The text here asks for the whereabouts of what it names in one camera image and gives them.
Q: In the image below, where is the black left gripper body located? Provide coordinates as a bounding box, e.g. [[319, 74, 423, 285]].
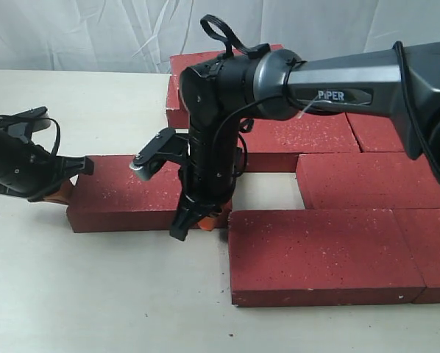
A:
[[0, 129, 94, 202]]

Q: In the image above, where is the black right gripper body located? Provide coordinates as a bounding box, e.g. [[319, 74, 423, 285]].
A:
[[169, 128, 239, 241]]

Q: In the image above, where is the long red brick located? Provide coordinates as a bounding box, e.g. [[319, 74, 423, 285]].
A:
[[65, 154, 232, 234]]

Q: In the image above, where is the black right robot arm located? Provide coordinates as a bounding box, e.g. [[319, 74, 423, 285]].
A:
[[169, 15, 440, 240]]

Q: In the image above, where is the red brick back row middle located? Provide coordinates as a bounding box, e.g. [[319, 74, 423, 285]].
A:
[[244, 114, 360, 172]]

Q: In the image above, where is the red brick row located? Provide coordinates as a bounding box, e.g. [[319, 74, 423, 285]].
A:
[[244, 114, 360, 172], [165, 75, 189, 129]]

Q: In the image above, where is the red brick back row left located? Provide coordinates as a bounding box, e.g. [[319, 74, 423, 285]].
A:
[[165, 75, 189, 129]]

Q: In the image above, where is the large red brick front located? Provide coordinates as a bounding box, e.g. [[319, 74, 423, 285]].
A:
[[228, 209, 425, 307]]

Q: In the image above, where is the pale blue backdrop cloth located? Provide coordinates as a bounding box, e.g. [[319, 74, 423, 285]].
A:
[[0, 1, 440, 73]]

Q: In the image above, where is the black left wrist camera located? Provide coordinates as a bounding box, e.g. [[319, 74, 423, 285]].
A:
[[0, 106, 51, 140]]

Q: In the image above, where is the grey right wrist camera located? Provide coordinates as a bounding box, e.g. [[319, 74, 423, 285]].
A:
[[129, 127, 188, 181]]

